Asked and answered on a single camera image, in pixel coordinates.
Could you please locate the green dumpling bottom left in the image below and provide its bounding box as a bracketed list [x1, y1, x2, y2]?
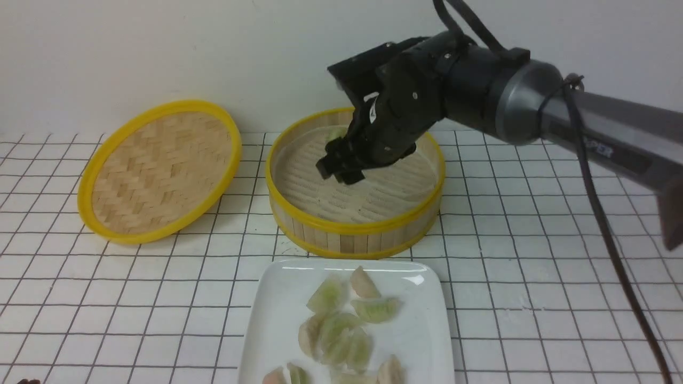
[287, 363, 311, 384]

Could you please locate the yellow rimmed bamboo steamer lid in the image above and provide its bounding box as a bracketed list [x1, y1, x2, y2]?
[77, 100, 242, 244]

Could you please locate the green dumpling bottom centre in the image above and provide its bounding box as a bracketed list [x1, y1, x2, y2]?
[329, 370, 377, 384]

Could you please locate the green dumpling right plate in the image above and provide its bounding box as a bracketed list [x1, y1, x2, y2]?
[350, 297, 402, 324]

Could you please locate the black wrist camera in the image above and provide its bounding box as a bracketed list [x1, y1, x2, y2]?
[327, 37, 427, 109]

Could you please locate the pink dumpling bottom left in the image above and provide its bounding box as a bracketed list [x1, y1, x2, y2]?
[263, 365, 288, 384]

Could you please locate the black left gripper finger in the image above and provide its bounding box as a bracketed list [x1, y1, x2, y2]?
[315, 138, 353, 180]

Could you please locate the pale dumpling left plate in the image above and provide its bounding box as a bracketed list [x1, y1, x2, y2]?
[298, 314, 326, 361]

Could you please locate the black cable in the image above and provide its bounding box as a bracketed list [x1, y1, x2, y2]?
[432, 0, 674, 384]

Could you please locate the white rectangular plate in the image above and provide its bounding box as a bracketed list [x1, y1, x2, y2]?
[237, 258, 455, 383]

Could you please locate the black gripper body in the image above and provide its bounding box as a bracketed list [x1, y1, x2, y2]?
[350, 37, 467, 169]

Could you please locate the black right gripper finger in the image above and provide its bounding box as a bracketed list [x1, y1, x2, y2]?
[336, 158, 365, 185]

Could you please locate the pale dumpling bottom right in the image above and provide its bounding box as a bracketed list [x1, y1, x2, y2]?
[376, 355, 406, 384]

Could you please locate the green dumpling plate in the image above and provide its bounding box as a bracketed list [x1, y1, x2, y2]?
[318, 311, 364, 352]
[306, 274, 348, 314]
[350, 297, 402, 324]

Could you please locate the green dumpling in steamer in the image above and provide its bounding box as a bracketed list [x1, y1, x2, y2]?
[326, 126, 348, 142]

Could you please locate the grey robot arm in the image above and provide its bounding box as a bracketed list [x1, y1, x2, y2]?
[316, 33, 682, 250]

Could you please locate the yellow rimmed bamboo steamer basket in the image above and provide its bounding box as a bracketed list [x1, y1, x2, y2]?
[266, 108, 446, 260]

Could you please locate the green dumpling upper left plate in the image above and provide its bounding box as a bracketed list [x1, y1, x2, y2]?
[306, 274, 348, 314]

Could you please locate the green dumpling lower centre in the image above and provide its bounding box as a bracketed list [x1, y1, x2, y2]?
[321, 326, 373, 373]

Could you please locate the green dumpling centre plate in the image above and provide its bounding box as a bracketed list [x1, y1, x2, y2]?
[318, 311, 364, 352]

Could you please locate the pink dumpling top plate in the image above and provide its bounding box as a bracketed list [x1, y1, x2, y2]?
[350, 266, 382, 300]

